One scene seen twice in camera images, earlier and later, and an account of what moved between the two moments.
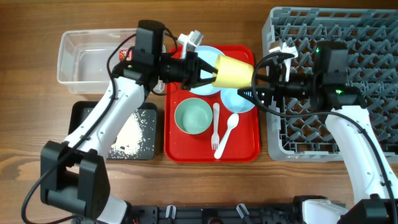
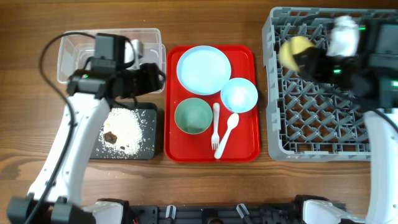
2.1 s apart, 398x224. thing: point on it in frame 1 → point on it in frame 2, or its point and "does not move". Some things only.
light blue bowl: [234, 101] does not move
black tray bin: [137, 140] does not move
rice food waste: [134, 139] does not move
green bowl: [193, 116] does not move
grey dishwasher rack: [298, 130] does not move
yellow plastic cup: [232, 73] → [291, 46]
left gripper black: [191, 71] → [152, 81]
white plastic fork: [216, 137] does not move
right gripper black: [277, 86] → [314, 61]
